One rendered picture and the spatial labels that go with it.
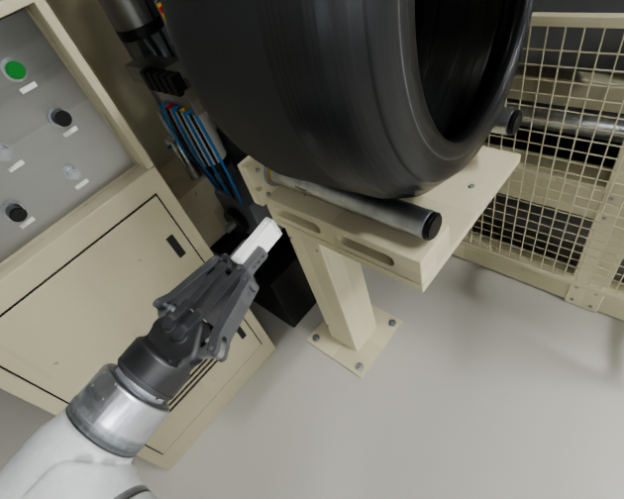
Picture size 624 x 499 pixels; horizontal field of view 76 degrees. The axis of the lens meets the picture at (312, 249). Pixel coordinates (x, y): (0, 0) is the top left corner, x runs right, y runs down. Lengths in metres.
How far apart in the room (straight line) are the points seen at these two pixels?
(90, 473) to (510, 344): 1.32
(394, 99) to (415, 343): 1.20
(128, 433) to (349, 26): 0.43
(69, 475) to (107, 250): 0.63
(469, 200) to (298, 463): 1.00
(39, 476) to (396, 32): 0.51
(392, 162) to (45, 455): 0.45
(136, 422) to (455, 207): 0.60
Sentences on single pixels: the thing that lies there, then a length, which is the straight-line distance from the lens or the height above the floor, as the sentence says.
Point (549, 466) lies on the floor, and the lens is 1.41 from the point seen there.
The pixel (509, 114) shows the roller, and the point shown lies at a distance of 0.79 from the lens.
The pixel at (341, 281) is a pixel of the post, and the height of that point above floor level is 0.41.
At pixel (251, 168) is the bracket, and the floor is 0.94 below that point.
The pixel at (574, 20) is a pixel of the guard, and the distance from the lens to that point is 0.92.
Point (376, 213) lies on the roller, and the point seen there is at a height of 0.91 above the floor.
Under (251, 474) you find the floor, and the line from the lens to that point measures 1.48.
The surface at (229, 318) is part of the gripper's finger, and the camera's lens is 0.45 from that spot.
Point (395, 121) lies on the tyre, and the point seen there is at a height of 1.12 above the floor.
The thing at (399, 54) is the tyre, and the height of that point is 1.18.
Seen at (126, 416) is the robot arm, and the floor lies 1.00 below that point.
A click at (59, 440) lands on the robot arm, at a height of 1.01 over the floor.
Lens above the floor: 1.34
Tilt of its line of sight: 46 degrees down
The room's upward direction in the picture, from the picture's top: 21 degrees counter-clockwise
